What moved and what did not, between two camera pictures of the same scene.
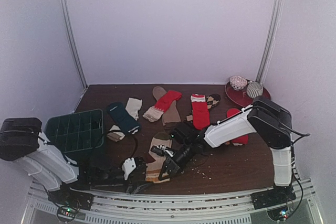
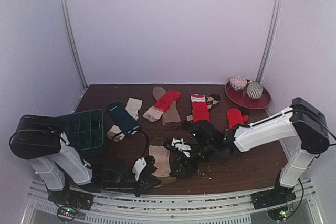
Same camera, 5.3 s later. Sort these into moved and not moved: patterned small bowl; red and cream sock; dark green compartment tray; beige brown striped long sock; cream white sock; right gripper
Moved: right gripper; beige brown striped long sock
Not moved: patterned small bowl; cream white sock; dark green compartment tray; red and cream sock
